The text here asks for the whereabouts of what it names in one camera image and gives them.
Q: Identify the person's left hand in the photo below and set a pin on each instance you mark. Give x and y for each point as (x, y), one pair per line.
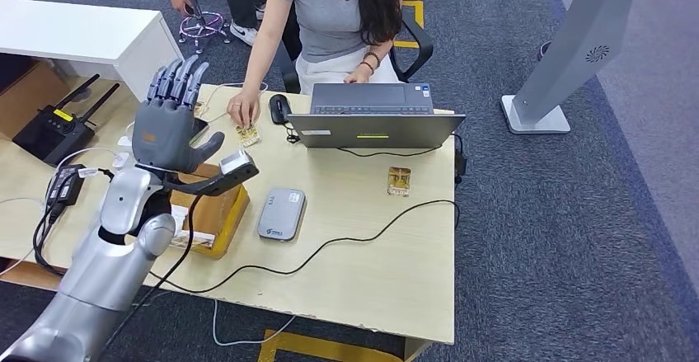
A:
(357, 77)

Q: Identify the person's hand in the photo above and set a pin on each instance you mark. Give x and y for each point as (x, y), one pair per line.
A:
(181, 3)

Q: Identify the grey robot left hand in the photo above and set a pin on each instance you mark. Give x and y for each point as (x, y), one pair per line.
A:
(161, 135)

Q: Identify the person's right hand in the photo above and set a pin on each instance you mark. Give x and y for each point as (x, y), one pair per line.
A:
(243, 108)

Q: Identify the gold patterned ID card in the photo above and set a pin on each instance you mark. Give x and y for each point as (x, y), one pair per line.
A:
(249, 138)

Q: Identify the gold patterned key card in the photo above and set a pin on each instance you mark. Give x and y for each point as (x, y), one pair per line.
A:
(188, 243)

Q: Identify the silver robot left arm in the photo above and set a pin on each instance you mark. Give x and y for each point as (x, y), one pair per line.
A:
(109, 272)

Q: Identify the person's right forearm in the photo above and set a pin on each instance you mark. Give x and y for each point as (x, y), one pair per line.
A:
(256, 70)

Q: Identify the person's left forearm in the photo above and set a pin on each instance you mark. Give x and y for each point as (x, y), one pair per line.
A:
(380, 51)

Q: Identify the grey card reader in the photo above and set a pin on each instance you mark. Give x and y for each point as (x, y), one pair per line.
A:
(282, 215)

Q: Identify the chrome stool with purple base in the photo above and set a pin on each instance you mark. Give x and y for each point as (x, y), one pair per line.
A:
(205, 23)

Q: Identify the black computer mouse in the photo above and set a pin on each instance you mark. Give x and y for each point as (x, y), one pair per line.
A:
(280, 108)

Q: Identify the large white charger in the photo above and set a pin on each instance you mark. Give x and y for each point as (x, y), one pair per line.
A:
(124, 142)

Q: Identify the black smartphone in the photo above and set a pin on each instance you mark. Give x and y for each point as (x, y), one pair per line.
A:
(199, 129)

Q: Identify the stack of gold cards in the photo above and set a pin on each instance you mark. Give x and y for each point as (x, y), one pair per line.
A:
(201, 109)

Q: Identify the grey laptop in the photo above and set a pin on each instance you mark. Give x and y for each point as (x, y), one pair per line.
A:
(377, 130)

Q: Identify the black power plug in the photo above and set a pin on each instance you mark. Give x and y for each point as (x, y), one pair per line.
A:
(105, 174)

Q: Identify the black office chair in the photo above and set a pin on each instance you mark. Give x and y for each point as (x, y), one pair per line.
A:
(420, 48)

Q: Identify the white paper roll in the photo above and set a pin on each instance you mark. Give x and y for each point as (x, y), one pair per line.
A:
(179, 215)

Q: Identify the cardboard box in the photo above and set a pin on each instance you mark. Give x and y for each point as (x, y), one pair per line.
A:
(229, 217)

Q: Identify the black power adapter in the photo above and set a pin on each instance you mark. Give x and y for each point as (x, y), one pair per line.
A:
(64, 187)

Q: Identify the black router with antennas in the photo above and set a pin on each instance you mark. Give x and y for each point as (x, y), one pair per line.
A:
(49, 135)

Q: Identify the black laptop power brick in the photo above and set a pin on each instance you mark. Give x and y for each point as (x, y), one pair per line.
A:
(460, 165)

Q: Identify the silver kiosk stand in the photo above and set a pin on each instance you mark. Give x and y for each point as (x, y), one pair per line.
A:
(573, 48)

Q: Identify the yellow floor tape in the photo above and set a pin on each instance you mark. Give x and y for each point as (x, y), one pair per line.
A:
(306, 346)

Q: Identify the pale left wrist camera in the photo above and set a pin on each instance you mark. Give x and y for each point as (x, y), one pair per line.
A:
(236, 162)

